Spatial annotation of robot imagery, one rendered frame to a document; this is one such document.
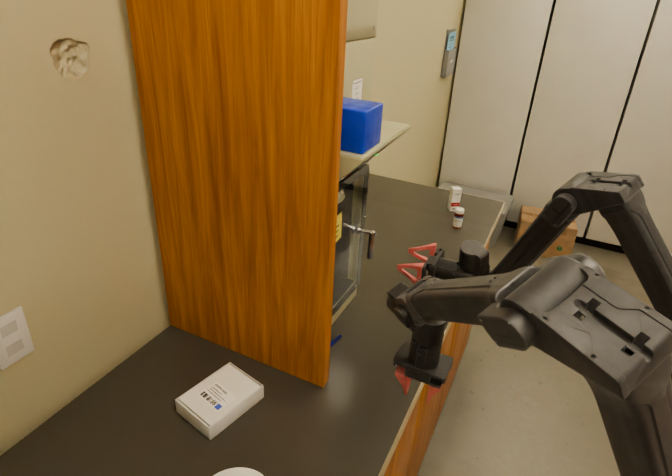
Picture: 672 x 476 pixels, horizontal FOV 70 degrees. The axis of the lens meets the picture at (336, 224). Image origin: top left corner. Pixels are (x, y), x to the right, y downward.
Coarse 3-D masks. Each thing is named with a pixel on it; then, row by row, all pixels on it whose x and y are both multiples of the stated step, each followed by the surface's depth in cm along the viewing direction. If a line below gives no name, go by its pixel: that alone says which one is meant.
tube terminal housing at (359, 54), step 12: (348, 48) 106; (360, 48) 112; (372, 48) 118; (348, 60) 108; (360, 60) 114; (372, 60) 120; (348, 72) 109; (360, 72) 115; (372, 72) 122; (348, 84) 111; (348, 96) 112; (348, 300) 148; (336, 312) 140
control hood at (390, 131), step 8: (384, 120) 126; (384, 128) 119; (392, 128) 119; (400, 128) 120; (408, 128) 122; (384, 136) 113; (392, 136) 113; (384, 144) 108; (344, 152) 101; (368, 152) 101; (376, 152) 105; (344, 160) 100; (352, 160) 99; (360, 160) 98; (344, 168) 100; (352, 168) 100; (344, 176) 102
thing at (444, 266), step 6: (438, 252) 131; (438, 258) 127; (444, 258) 128; (438, 264) 126; (444, 264) 126; (450, 264) 126; (456, 264) 127; (432, 270) 124; (438, 270) 126; (444, 270) 126; (450, 270) 125; (456, 270) 124; (438, 276) 127; (444, 276) 126; (450, 276) 125
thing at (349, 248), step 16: (352, 176) 123; (368, 176) 134; (352, 192) 126; (352, 208) 129; (352, 224) 132; (352, 240) 135; (336, 256) 127; (352, 256) 138; (336, 272) 129; (352, 272) 141; (336, 288) 132; (352, 288) 144; (336, 304) 135
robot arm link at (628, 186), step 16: (576, 176) 91; (592, 176) 88; (608, 176) 86; (624, 176) 85; (560, 192) 89; (576, 192) 86; (592, 192) 84; (608, 192) 82; (624, 192) 81; (640, 192) 83; (576, 208) 88; (592, 208) 85; (608, 208) 84; (624, 208) 82; (640, 208) 83; (624, 224) 84; (640, 224) 82; (624, 240) 85; (640, 240) 83; (656, 240) 83; (640, 256) 84; (656, 256) 82; (640, 272) 86; (656, 272) 83; (656, 288) 85; (656, 304) 86
